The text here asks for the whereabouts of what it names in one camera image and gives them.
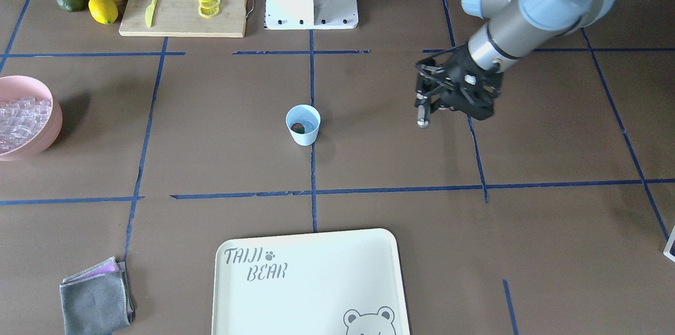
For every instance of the grey folded cloth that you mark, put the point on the grey folded cloth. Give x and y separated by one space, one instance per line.
97 300

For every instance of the red strawberry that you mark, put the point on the red strawberry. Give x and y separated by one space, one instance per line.
298 128

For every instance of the pink bowl with ice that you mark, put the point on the pink bowl with ice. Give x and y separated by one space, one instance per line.
31 117

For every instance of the light blue cup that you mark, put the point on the light blue cup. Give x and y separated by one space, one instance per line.
303 122

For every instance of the steel muddler black tip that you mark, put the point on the steel muddler black tip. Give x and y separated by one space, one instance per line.
423 113

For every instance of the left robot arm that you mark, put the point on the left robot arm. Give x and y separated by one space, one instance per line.
514 28

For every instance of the bamboo cutting board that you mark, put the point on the bamboo cutting board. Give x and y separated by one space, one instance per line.
179 18

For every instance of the yellow lemon near avocado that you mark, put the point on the yellow lemon near avocado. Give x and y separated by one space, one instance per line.
103 11

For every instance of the cream bear tray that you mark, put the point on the cream bear tray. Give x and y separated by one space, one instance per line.
345 282

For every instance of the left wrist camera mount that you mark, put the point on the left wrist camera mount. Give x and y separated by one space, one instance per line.
430 76

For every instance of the lemon slices stack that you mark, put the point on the lemon slices stack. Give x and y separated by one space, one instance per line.
209 8

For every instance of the yellow plastic knife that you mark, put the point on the yellow plastic knife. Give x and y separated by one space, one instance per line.
149 13

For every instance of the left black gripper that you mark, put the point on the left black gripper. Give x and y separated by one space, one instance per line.
456 67

